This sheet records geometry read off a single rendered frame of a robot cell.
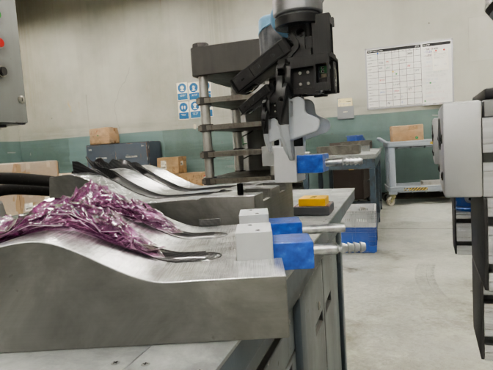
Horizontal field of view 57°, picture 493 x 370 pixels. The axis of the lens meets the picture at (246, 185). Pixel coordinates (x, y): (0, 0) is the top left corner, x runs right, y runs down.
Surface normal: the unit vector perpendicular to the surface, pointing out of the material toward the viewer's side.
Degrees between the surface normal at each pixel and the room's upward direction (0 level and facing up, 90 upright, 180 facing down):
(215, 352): 0
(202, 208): 90
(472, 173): 90
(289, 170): 90
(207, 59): 90
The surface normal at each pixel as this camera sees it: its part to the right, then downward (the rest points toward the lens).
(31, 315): -0.02, 0.09
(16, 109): 0.95, -0.04
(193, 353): -0.07, -0.99
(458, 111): -0.37, 0.11
